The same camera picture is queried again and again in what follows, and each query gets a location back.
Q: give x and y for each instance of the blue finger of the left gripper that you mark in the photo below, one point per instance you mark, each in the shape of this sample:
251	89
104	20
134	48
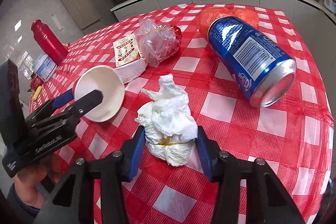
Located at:
61	99
78	105

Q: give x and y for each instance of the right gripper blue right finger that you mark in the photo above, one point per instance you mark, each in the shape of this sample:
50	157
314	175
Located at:
221	167

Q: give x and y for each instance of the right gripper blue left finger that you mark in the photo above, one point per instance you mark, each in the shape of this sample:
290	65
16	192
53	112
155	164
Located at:
120	166

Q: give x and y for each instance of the red white paper cup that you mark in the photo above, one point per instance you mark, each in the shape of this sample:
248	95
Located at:
102	91

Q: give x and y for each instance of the white tissue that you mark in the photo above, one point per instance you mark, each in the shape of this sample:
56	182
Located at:
170	129

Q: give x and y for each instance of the white red milk carton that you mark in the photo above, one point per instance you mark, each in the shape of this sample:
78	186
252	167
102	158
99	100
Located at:
130	63

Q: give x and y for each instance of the clear plastic bag bundle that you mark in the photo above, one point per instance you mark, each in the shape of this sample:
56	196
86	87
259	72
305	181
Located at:
157	41

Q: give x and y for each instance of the blue soda can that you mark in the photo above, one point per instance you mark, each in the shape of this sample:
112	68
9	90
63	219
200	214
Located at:
261	68

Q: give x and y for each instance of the person's left hand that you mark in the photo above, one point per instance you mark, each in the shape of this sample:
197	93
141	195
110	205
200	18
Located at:
27	178

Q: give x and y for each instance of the small yellow object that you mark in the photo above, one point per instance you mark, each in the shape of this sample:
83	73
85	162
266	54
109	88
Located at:
36	93

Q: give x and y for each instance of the white plastic tub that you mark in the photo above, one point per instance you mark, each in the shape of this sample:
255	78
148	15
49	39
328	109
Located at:
44	67

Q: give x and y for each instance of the red thermos bottle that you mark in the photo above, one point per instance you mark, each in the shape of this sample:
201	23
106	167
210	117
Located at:
48	42

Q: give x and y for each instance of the red checkered tablecloth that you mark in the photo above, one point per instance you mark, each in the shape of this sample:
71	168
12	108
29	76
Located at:
294	135

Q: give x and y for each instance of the white rice cooker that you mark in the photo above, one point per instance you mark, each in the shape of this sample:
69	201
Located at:
330	5

